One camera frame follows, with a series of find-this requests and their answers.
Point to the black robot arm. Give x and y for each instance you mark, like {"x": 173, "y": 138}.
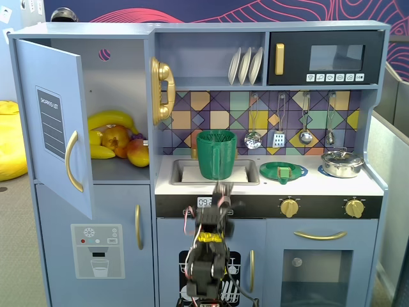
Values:
{"x": 204, "y": 272}

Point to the large yellow toy banana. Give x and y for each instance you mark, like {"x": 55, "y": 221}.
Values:
{"x": 112, "y": 117}

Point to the blue freezer door with dispenser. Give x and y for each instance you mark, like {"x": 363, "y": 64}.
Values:
{"x": 112, "y": 208}

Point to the purple toy grapes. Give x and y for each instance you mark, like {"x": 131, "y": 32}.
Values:
{"x": 138, "y": 137}

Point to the small yellow toy banana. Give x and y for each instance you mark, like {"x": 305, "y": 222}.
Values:
{"x": 102, "y": 152}

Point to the white wall socket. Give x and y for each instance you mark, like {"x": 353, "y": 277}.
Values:
{"x": 5, "y": 14}
{"x": 32, "y": 5}
{"x": 40, "y": 6}
{"x": 8, "y": 35}

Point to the steel slotted spatula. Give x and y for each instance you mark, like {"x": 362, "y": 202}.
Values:
{"x": 279, "y": 140}

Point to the dishwasher door with dish sticker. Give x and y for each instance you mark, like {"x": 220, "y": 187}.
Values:
{"x": 169, "y": 240}

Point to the steel ladle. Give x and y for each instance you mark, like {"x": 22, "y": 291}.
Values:
{"x": 305, "y": 137}

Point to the black round helmet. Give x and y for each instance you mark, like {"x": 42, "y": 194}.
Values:
{"x": 64, "y": 15}

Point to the yellow bean bag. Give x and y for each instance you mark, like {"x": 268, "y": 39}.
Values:
{"x": 11, "y": 144}

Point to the steel serving spoon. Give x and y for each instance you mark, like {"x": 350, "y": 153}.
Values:
{"x": 330, "y": 138}

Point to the black microwave door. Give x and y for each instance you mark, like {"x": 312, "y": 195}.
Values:
{"x": 294, "y": 41}

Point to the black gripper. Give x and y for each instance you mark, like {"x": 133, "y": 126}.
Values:
{"x": 213, "y": 218}

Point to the white toy plate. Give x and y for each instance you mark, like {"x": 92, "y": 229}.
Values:
{"x": 255, "y": 64}
{"x": 244, "y": 65}
{"x": 234, "y": 65}

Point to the gold toy telephone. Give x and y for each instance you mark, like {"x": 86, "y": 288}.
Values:
{"x": 156, "y": 92}

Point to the blue oven door with window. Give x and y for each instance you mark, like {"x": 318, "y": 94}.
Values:
{"x": 361, "y": 256}

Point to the blue toy kitchen body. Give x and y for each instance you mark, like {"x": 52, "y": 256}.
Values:
{"x": 255, "y": 27}

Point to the steel slotted skimmer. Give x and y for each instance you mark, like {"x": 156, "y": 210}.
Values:
{"x": 253, "y": 140}

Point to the orange toy pomegranate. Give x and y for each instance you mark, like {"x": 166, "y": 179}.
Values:
{"x": 115, "y": 137}

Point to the steel pot lid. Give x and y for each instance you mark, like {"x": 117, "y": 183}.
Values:
{"x": 342, "y": 156}

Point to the gold toy faucet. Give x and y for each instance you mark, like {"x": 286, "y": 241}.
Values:
{"x": 194, "y": 153}

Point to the steel toy pot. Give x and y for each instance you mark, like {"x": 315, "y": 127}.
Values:
{"x": 342, "y": 171}

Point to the green ribbed cup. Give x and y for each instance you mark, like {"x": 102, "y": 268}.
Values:
{"x": 217, "y": 153}

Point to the grey metal sink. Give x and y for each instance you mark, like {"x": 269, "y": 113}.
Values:
{"x": 175, "y": 172}

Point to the blue fridge door shopping list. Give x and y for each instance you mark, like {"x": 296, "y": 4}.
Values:
{"x": 48, "y": 70}

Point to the gold stove knob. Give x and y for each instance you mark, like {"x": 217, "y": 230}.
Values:
{"x": 354, "y": 208}
{"x": 289, "y": 208}

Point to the green plate with toy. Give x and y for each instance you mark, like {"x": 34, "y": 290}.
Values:
{"x": 270, "y": 169}

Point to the red yellow toy mango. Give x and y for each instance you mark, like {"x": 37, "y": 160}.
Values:
{"x": 139, "y": 153}

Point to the small yellow toy fruit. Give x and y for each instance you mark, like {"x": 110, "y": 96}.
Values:
{"x": 95, "y": 137}

